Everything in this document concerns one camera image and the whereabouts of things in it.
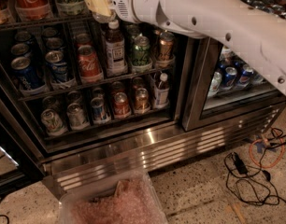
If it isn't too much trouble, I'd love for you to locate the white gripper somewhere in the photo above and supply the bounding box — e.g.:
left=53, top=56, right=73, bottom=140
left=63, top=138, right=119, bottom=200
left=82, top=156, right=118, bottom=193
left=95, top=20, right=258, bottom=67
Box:
left=84, top=0, right=160, bottom=24

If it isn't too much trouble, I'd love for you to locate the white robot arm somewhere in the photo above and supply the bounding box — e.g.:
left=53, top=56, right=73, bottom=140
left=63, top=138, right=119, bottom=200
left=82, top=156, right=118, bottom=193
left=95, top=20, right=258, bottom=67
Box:
left=84, top=0, right=286, bottom=96

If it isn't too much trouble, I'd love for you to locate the brown tea bottle white cap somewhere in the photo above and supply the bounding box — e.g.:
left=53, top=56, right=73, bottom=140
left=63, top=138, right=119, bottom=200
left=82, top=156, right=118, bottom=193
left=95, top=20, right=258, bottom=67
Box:
left=106, top=20, right=127, bottom=77

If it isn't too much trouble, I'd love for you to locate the red Coca-Cola can middle shelf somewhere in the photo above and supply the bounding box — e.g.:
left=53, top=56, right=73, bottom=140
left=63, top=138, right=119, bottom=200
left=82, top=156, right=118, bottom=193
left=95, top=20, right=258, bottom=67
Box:
left=78, top=45, right=104, bottom=83

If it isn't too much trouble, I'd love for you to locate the stainless steel fridge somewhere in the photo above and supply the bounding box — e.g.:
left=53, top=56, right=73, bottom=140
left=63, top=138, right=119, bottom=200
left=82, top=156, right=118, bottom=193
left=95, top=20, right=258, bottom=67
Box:
left=0, top=0, right=286, bottom=197

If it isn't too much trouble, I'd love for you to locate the red can bottom shelf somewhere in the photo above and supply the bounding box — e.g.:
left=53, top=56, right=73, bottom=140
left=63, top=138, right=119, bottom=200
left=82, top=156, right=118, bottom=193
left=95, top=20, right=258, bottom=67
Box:
left=114, top=92, right=131, bottom=119

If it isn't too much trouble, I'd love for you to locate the silver can bottom shelf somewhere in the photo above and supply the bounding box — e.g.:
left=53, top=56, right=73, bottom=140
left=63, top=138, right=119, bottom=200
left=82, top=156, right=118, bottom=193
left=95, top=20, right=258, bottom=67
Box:
left=66, top=103, right=90, bottom=130

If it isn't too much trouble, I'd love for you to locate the bronze can bottom shelf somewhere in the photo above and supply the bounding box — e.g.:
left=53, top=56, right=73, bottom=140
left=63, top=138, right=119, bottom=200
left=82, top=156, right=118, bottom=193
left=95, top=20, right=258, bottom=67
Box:
left=134, top=88, right=150, bottom=114

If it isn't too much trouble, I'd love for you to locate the small tea bottle bottom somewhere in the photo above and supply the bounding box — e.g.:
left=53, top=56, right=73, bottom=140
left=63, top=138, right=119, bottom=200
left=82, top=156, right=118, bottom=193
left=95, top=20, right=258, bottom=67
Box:
left=153, top=73, right=169, bottom=108

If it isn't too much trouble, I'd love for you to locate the silver can right fridge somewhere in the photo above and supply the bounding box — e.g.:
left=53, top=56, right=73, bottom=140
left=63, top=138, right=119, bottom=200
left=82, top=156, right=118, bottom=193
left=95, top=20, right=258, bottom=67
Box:
left=207, top=72, right=222, bottom=97

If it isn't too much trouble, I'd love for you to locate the fridge glass door right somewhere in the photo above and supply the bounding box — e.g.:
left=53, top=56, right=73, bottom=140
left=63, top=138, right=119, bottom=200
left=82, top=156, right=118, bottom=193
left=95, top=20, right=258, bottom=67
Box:
left=181, top=0, right=286, bottom=132

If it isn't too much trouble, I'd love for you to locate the pepsi can fridge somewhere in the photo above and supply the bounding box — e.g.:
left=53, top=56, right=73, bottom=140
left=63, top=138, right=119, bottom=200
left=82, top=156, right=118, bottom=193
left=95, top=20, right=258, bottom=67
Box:
left=222, top=66, right=237, bottom=90
left=236, top=64, right=253, bottom=87

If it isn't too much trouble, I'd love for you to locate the large red Coca-Cola can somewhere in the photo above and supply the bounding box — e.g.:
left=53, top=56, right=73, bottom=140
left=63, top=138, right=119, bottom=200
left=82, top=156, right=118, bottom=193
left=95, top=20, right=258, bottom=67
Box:
left=15, top=0, right=52, bottom=21

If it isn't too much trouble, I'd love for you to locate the blue pepsi can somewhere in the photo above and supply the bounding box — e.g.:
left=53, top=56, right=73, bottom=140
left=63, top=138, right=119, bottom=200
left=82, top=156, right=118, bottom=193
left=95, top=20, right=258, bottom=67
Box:
left=11, top=56, right=47, bottom=96
left=45, top=50, right=76, bottom=90

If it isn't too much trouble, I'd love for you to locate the bronze soda can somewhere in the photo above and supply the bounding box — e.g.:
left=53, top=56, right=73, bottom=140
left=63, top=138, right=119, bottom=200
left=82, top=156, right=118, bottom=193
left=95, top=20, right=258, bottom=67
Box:
left=155, top=32, right=175, bottom=67

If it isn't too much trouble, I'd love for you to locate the front blue Pepsi can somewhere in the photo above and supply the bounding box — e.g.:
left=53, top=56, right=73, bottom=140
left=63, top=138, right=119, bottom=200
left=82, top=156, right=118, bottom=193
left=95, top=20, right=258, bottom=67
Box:
left=11, top=56, right=47, bottom=96

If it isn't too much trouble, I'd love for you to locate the blue white can bottom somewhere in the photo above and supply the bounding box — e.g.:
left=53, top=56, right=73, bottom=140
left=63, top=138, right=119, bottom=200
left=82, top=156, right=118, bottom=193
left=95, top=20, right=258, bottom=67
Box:
left=91, top=97, right=110, bottom=124

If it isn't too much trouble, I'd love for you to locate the white green can bottom left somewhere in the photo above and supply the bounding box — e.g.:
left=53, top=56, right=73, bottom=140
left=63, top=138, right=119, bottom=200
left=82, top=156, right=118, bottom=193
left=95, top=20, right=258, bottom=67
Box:
left=41, top=109, right=67, bottom=136

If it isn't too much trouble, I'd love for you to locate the clear plastic bin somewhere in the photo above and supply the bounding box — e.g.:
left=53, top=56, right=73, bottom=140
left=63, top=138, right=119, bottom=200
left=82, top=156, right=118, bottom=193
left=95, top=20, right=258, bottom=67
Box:
left=59, top=169, right=168, bottom=224

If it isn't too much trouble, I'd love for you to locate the pink bubble wrap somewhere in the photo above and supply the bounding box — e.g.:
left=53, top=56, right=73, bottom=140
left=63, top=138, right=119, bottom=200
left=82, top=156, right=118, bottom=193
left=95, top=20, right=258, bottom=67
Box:
left=71, top=178, right=164, bottom=224

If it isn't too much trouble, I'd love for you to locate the orange extension cord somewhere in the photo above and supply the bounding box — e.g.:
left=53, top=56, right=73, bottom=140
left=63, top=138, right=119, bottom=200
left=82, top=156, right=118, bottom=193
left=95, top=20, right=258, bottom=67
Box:
left=249, top=135, right=286, bottom=170

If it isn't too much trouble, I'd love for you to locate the black power adapter with cable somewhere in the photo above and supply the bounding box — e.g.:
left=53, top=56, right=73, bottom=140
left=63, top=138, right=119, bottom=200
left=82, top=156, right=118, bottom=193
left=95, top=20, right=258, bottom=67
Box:
left=223, top=152, right=286, bottom=206

